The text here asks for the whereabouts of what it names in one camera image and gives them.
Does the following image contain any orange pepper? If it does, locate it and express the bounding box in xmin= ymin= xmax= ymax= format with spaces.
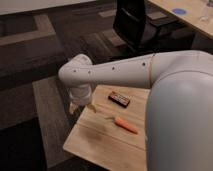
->
xmin=110 ymin=116 xmax=138 ymax=134

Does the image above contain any clear glass cup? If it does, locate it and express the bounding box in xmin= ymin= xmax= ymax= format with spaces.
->
xmin=199 ymin=6 xmax=211 ymax=22

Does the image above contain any black office chair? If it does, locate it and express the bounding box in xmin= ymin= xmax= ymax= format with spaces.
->
xmin=112 ymin=0 xmax=181 ymax=54

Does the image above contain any dark snack bar packet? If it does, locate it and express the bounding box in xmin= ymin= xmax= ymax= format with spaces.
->
xmin=108 ymin=91 xmax=130 ymax=108

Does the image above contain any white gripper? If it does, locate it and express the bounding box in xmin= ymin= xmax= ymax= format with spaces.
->
xmin=69 ymin=84 xmax=97 ymax=114

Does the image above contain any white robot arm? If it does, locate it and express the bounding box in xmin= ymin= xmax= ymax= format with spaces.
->
xmin=58 ymin=50 xmax=213 ymax=171

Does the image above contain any wooden background desk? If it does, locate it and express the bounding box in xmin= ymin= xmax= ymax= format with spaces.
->
xmin=148 ymin=0 xmax=213 ymax=39

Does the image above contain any blue round disc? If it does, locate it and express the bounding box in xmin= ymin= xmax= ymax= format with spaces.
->
xmin=172 ymin=8 xmax=187 ymax=15

